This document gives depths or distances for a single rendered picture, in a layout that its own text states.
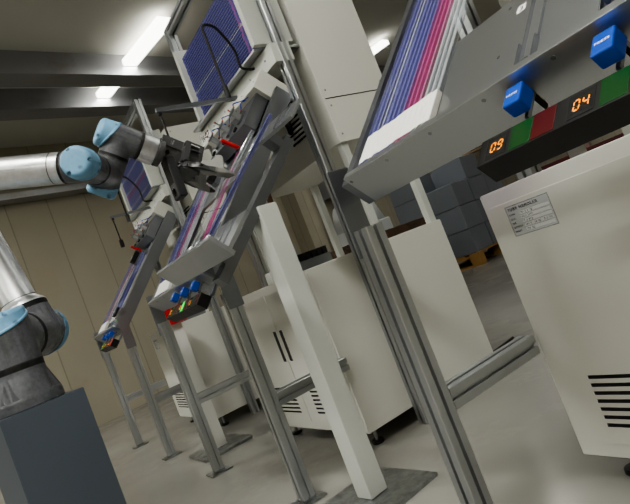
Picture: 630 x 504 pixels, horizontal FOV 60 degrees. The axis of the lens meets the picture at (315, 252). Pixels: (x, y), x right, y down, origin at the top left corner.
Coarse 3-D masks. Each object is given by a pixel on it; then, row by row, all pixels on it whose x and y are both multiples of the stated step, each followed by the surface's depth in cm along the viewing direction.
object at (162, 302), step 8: (192, 280) 169; (200, 280) 167; (208, 280) 165; (176, 288) 183; (160, 296) 198; (168, 296) 195; (192, 296) 186; (152, 304) 213; (160, 304) 209; (168, 304) 206; (176, 304) 202
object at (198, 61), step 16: (224, 0) 192; (208, 16) 205; (224, 16) 196; (208, 32) 208; (224, 32) 199; (240, 32) 190; (192, 48) 222; (224, 48) 202; (240, 48) 193; (256, 48) 192; (192, 64) 226; (208, 64) 215; (224, 64) 205; (192, 80) 231; (208, 80) 219; (224, 80) 209; (208, 96) 223
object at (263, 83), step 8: (264, 72) 187; (256, 80) 185; (264, 80) 187; (272, 80) 188; (248, 88) 192; (256, 88) 184; (264, 88) 186; (272, 88) 188; (240, 96) 200; (248, 96) 189; (264, 96) 187; (224, 120) 209; (232, 120) 205; (216, 136) 218; (208, 144) 225
